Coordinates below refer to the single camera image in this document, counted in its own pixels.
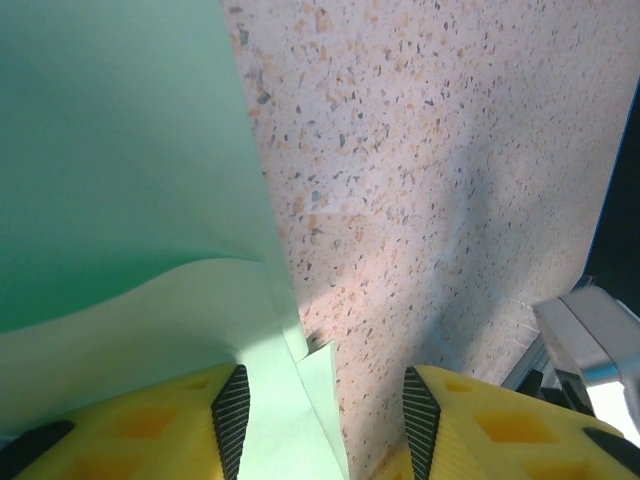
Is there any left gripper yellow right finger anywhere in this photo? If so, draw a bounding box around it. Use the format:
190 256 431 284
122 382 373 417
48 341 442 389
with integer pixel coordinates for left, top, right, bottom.
402 364 640 480

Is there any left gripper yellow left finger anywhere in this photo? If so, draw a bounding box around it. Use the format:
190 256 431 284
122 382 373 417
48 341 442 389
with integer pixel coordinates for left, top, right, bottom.
0 362 252 480

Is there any green square paper sheet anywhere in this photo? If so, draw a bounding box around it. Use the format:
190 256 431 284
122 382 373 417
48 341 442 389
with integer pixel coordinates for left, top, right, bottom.
0 0 350 480

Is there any aluminium mounting rail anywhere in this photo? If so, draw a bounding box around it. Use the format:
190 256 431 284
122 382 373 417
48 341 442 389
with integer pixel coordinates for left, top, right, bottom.
499 284 640 416

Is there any aluminium side rail blue edged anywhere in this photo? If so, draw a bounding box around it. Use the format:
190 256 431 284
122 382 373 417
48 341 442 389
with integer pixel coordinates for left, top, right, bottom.
569 74 640 296

